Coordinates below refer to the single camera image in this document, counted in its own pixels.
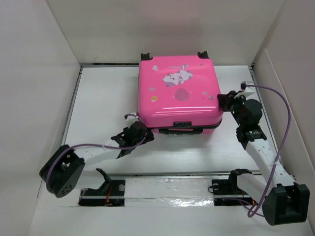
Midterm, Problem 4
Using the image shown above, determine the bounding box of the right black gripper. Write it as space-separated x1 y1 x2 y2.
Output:
218 90 247 127

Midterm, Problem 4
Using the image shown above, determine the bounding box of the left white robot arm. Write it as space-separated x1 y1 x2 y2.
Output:
39 121 154 198

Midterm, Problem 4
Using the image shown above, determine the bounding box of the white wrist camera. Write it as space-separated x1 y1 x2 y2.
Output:
124 112 139 127
234 81 256 98

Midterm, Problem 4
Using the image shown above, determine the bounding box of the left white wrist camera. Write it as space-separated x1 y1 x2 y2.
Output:
124 112 139 127

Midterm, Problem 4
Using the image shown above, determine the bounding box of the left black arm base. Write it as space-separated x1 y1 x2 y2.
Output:
78 179 126 207

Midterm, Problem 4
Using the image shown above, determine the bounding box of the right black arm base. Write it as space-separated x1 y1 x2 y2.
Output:
208 179 256 207

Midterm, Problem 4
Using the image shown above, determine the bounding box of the pink kids suitcase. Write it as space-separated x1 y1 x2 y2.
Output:
137 51 223 134

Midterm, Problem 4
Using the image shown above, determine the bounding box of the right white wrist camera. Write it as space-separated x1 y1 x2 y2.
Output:
234 81 256 98

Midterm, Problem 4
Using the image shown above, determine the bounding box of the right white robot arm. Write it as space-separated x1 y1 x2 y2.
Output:
217 91 310 226

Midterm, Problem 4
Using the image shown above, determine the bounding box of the aluminium rail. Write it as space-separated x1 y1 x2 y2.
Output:
49 65 286 200

